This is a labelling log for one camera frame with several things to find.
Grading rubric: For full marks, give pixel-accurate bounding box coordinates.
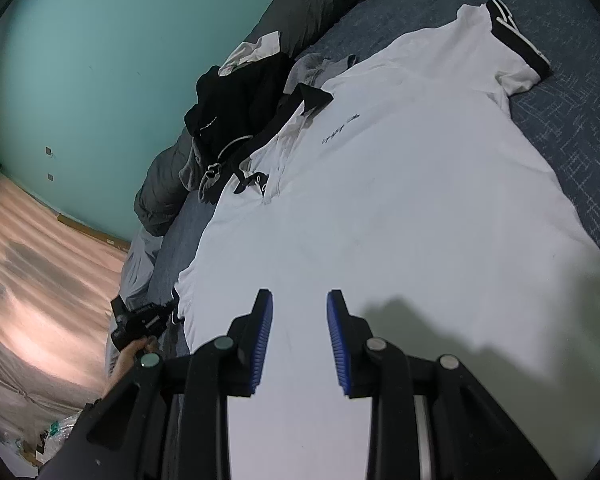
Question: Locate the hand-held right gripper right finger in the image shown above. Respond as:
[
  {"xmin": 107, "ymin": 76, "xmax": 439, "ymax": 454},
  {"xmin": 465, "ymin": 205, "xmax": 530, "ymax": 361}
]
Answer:
[{"xmin": 326, "ymin": 288, "xmax": 556, "ymax": 480}]

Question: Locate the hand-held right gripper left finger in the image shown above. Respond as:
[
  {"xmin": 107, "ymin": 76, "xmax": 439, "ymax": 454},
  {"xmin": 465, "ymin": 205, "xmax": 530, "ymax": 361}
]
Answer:
[{"xmin": 42, "ymin": 288, "xmax": 274, "ymax": 480}]

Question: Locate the white polo shirt black trim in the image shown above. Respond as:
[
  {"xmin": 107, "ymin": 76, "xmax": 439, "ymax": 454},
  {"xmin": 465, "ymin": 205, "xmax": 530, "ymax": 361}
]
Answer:
[{"xmin": 172, "ymin": 0, "xmax": 600, "ymax": 480}]

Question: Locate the person's left forearm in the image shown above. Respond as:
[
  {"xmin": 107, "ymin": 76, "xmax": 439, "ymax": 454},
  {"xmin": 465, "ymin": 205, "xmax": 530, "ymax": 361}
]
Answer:
[{"xmin": 80, "ymin": 359, "xmax": 133, "ymax": 417}]

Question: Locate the person's left hand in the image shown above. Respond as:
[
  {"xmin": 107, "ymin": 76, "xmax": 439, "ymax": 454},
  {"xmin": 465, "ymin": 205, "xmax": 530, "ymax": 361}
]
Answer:
[{"xmin": 116, "ymin": 336, "xmax": 160, "ymax": 370}]

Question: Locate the light grey blanket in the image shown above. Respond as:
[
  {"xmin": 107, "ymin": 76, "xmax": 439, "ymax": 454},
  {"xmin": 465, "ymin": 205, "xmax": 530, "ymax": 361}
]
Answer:
[{"xmin": 119, "ymin": 226, "xmax": 167, "ymax": 307}]

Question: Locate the pink curtain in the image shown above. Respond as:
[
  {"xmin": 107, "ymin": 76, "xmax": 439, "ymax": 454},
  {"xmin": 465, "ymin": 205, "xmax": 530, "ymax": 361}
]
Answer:
[{"xmin": 0, "ymin": 169, "xmax": 132, "ymax": 463}]

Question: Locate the clear plastic bag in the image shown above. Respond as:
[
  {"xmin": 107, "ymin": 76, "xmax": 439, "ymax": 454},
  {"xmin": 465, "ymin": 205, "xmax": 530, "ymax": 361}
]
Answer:
[{"xmin": 0, "ymin": 409, "xmax": 77, "ymax": 467}]

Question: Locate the white t-shirt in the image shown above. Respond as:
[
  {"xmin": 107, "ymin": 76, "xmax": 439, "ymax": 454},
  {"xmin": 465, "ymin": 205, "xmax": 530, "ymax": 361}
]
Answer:
[{"xmin": 218, "ymin": 31, "xmax": 282, "ymax": 78}]

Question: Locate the grey hoodie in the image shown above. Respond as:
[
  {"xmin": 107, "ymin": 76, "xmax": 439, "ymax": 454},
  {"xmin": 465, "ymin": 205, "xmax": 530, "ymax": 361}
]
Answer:
[{"xmin": 179, "ymin": 51, "xmax": 357, "ymax": 207}]

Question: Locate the blue woven bedspread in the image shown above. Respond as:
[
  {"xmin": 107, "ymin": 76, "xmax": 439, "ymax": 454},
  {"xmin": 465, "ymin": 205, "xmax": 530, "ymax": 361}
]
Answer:
[{"xmin": 146, "ymin": 0, "xmax": 600, "ymax": 357}]

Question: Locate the dark grey rolled duvet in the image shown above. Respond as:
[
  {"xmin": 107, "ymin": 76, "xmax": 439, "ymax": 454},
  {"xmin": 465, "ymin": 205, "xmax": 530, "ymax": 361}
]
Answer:
[{"xmin": 132, "ymin": 0, "xmax": 417, "ymax": 237}]

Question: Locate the wooden window frame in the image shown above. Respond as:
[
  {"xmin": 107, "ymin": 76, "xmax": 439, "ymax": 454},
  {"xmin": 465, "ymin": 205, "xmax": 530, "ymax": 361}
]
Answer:
[{"xmin": 0, "ymin": 174, "xmax": 132, "ymax": 254}]

